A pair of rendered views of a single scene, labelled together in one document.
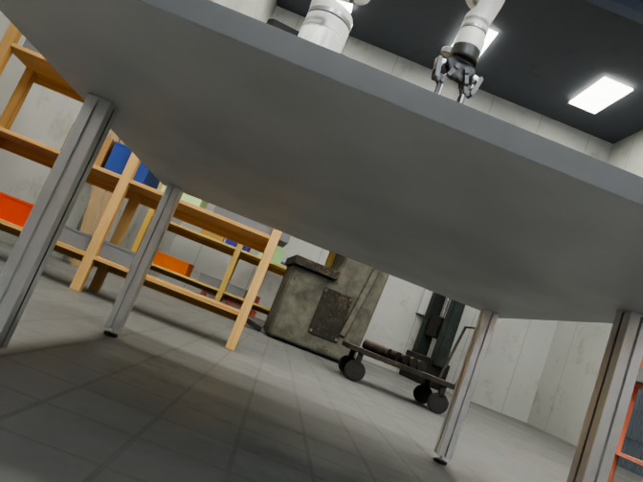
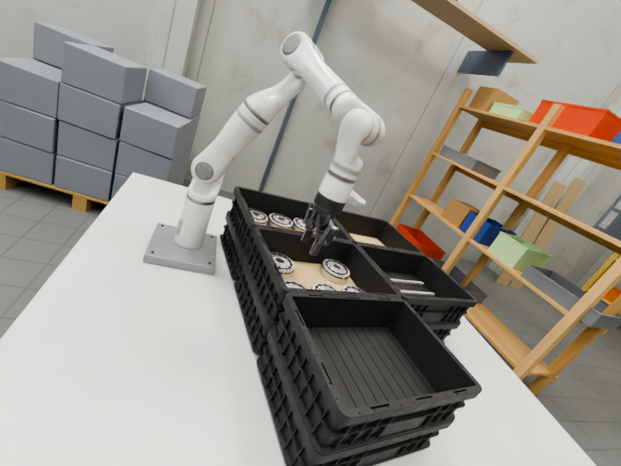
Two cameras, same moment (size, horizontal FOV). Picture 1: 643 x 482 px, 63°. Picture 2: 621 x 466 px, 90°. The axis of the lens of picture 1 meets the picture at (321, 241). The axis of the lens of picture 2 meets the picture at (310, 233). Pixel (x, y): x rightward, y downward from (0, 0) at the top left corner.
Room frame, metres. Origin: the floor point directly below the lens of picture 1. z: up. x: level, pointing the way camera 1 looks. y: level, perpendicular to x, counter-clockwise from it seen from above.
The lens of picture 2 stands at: (0.97, -0.86, 1.34)
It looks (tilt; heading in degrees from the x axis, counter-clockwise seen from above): 23 degrees down; 68
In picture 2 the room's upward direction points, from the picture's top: 24 degrees clockwise
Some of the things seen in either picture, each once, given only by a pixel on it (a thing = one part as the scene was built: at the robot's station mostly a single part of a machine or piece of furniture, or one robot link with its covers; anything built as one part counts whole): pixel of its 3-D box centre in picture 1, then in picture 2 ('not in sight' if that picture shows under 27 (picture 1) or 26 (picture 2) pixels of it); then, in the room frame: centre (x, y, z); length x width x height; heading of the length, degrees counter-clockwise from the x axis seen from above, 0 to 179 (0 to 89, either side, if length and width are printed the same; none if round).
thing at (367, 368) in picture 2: not in sight; (370, 359); (1.42, -0.40, 0.87); 0.40 x 0.30 x 0.11; 12
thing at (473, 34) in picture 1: (466, 43); (343, 186); (1.28, -0.17, 1.17); 0.11 x 0.09 x 0.06; 11
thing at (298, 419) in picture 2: not in sight; (350, 388); (1.42, -0.40, 0.76); 0.40 x 0.30 x 0.12; 12
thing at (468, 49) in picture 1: (460, 64); (325, 210); (1.26, -0.17, 1.10); 0.08 x 0.08 x 0.09
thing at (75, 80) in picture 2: not in sight; (111, 130); (0.24, 1.76, 0.52); 1.05 x 0.70 x 1.04; 175
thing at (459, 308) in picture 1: (443, 312); not in sight; (10.41, -2.81, 1.46); 0.95 x 0.77 x 2.92; 2
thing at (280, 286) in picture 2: not in sight; (325, 264); (1.36, -0.11, 0.92); 0.40 x 0.30 x 0.02; 12
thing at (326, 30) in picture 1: (311, 62); (194, 220); (0.97, 0.15, 0.82); 0.09 x 0.09 x 0.17; 85
